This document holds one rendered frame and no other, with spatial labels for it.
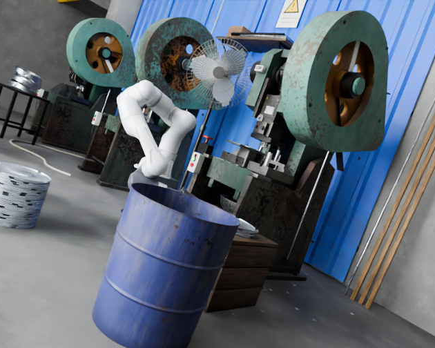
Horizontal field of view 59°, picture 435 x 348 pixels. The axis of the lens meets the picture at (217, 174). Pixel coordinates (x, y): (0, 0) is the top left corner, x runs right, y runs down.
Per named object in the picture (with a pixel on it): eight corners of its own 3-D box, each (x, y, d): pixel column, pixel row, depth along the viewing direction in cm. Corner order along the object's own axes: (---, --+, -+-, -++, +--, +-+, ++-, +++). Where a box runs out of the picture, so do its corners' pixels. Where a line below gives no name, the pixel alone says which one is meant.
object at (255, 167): (265, 176, 240) (268, 167, 239) (219, 157, 272) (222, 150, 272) (292, 185, 260) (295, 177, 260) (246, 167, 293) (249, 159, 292)
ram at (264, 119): (264, 134, 250) (279, 92, 249) (248, 130, 261) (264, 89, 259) (279, 142, 262) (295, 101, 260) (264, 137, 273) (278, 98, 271)
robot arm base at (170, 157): (146, 173, 203) (155, 148, 202) (128, 163, 216) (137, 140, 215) (177, 181, 219) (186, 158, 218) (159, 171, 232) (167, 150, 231)
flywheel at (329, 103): (308, 145, 208) (341, 4, 192) (281, 137, 223) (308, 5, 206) (375, 148, 255) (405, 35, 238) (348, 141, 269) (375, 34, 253)
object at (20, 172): (25, 183, 178) (25, 181, 178) (-26, 161, 183) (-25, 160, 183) (61, 182, 206) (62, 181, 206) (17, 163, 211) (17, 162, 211)
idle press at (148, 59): (97, 190, 333) (165, -4, 322) (63, 161, 408) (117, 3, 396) (222, 216, 434) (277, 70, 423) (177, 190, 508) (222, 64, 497)
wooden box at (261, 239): (205, 313, 170) (233, 240, 168) (155, 273, 195) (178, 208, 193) (255, 306, 201) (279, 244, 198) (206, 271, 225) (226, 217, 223)
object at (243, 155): (233, 163, 241) (240, 143, 240) (219, 157, 251) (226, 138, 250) (257, 172, 258) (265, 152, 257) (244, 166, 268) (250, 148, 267)
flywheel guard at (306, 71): (287, 130, 202) (345, -21, 196) (250, 121, 222) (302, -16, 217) (371, 172, 272) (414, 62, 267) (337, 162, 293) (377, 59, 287)
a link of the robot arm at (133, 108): (120, 78, 179) (97, 93, 187) (132, 114, 177) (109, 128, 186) (147, 82, 195) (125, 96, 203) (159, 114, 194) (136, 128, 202)
